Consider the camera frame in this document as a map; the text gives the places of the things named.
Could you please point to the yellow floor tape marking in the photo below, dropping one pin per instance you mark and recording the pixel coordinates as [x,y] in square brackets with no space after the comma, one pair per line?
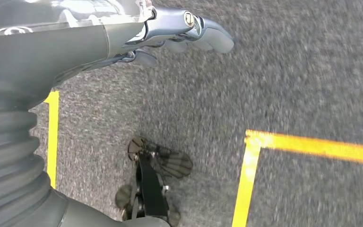
[53,141]
[310,145]

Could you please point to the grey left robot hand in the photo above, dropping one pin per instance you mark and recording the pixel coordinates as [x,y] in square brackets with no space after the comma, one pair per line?
[43,50]

